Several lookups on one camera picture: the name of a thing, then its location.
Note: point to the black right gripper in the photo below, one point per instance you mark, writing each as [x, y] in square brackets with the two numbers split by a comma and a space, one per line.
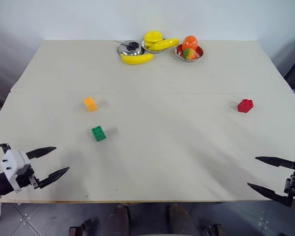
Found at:
[292, 186]

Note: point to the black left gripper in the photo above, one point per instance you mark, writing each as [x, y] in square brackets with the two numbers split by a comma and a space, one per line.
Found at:
[24, 178]

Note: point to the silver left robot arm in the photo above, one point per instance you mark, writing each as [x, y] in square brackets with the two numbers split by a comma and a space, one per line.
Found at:
[0, 182]

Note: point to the green toy building block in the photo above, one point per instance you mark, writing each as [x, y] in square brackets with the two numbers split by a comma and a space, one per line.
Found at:
[98, 134]

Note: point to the yellow toy building block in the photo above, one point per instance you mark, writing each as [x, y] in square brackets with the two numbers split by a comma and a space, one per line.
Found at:
[91, 105]

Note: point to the red toy building block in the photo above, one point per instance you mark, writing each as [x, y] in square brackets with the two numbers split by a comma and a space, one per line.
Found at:
[245, 106]

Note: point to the yellow toy banana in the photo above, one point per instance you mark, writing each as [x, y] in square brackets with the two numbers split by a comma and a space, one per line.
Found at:
[137, 59]
[164, 44]

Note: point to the steel lid with black knob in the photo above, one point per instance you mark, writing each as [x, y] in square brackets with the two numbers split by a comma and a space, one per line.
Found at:
[129, 49]

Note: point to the steel bowl with red inside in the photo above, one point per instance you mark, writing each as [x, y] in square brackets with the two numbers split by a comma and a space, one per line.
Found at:
[199, 52]

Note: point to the red yellow toy peach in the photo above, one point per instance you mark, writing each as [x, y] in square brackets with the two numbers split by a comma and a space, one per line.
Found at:
[189, 54]

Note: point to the steel bowl with yellow fruit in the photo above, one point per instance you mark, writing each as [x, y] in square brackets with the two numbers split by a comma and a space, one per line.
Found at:
[145, 47]

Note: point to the orange toy fruit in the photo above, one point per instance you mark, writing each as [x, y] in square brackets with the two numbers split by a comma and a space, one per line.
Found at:
[190, 42]

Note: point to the yellow toy mango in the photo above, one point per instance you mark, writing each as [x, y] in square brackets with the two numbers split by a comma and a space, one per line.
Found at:
[153, 37]

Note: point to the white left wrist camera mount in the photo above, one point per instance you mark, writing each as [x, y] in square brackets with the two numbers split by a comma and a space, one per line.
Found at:
[13, 162]

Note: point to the black metal bracket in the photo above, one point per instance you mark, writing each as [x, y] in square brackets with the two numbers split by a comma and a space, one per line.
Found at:
[82, 228]

